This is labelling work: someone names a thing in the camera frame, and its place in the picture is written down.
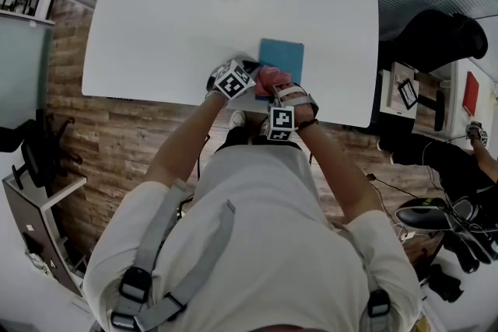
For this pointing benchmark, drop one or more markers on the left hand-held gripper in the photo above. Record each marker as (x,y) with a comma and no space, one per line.
(232,83)

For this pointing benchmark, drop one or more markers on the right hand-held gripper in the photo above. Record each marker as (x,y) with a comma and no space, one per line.
(281,124)

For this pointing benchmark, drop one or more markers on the person's black trousers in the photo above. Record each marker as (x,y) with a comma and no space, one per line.
(241,140)

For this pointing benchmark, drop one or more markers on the black office chair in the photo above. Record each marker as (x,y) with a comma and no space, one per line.
(35,151)
(439,39)

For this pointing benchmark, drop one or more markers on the blue book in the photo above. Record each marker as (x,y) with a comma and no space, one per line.
(282,54)

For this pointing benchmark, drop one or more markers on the person's left forearm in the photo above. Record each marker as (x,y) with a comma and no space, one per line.
(183,144)

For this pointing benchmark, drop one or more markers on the brown white cabinet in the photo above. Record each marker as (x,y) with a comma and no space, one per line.
(37,229)

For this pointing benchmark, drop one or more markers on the beige box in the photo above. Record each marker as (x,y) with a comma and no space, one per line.
(391,89)

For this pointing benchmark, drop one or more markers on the white shoe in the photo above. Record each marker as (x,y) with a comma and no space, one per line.
(266,128)
(237,119)

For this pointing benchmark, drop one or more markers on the person's right hand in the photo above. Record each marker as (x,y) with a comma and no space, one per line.
(302,116)

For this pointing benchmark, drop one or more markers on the red book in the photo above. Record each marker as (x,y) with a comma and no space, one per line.
(470,93)

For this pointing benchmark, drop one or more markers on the black padded seat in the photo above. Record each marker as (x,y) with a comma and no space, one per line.
(420,215)

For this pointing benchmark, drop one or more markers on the white side table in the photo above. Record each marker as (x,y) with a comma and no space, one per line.
(457,89)

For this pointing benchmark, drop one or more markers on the pink cloth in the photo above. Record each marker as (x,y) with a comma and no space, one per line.
(272,79)

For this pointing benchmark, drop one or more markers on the black framed picture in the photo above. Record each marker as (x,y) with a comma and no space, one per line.
(408,93)

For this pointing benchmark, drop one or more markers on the black wrist band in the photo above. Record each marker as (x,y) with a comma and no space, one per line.
(308,124)

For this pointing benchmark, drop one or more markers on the person's right forearm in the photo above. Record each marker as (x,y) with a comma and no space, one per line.
(334,167)

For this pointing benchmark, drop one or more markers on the person's white shirt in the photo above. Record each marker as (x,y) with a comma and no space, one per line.
(272,245)

